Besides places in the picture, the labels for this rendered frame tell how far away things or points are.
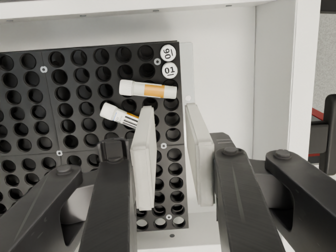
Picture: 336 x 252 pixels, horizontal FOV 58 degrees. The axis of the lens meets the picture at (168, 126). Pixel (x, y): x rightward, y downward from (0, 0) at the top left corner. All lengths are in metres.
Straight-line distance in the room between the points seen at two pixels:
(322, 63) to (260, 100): 1.00
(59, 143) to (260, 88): 0.20
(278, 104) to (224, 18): 0.10
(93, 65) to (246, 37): 0.16
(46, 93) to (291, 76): 0.19
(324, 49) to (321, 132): 1.03
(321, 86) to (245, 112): 1.00
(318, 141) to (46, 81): 0.23
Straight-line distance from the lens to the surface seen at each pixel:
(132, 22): 0.32
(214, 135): 0.15
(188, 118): 0.16
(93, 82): 0.26
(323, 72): 1.32
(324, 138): 0.29
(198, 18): 0.32
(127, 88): 0.24
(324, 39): 1.30
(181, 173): 0.28
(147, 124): 0.15
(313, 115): 0.77
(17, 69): 0.28
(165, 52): 0.24
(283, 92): 0.26
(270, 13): 0.29
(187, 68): 0.31
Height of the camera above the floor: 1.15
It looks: 72 degrees down
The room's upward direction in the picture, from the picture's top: 175 degrees clockwise
